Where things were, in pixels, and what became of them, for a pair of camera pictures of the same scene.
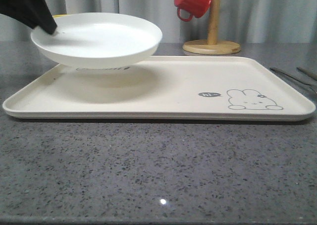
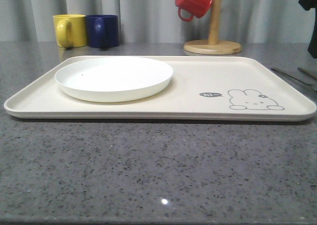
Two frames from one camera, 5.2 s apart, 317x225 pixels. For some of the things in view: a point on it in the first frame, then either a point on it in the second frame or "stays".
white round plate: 99,39 to 113,79
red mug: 197,0 stays
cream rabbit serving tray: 189,88 stays
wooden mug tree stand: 212,46 stays
